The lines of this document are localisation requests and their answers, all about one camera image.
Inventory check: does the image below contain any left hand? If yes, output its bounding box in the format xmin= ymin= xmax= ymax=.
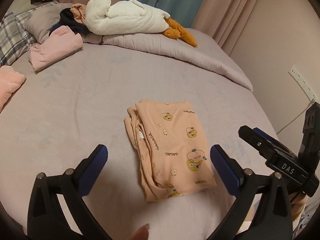
xmin=130 ymin=223 xmax=150 ymax=240

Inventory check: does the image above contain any white goose plush toy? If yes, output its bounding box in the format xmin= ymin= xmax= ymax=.
xmin=85 ymin=0 xmax=197 ymax=47

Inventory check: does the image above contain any white wall power strip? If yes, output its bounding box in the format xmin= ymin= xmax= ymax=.
xmin=289 ymin=64 xmax=319 ymax=102

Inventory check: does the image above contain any salmon pink folded garment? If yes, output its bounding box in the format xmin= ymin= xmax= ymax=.
xmin=0 ymin=66 xmax=26 ymax=111

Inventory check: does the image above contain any plaid pillow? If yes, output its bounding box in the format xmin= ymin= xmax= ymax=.
xmin=1 ymin=2 xmax=57 ymax=66

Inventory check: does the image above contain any mauve folded duvet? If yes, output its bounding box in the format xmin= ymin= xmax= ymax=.
xmin=82 ymin=29 xmax=253 ymax=91

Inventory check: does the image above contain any grey mauve pillow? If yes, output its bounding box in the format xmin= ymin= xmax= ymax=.
xmin=25 ymin=3 xmax=73 ymax=44

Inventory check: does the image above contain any pink folded ribbed garment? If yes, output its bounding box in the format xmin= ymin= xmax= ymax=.
xmin=29 ymin=26 xmax=83 ymax=72

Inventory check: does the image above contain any dark navy garment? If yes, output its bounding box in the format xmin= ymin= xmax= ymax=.
xmin=49 ymin=8 xmax=89 ymax=35

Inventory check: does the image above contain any right hand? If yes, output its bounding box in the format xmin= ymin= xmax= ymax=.
xmin=291 ymin=193 xmax=308 ymax=220

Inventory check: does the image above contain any peach cartoon print garment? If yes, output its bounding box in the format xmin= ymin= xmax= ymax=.
xmin=124 ymin=100 xmax=216 ymax=202

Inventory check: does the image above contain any white power cable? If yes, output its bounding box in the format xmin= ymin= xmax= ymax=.
xmin=276 ymin=98 xmax=317 ymax=135

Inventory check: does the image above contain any mauve bed sheet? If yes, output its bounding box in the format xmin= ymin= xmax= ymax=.
xmin=1 ymin=44 xmax=275 ymax=239

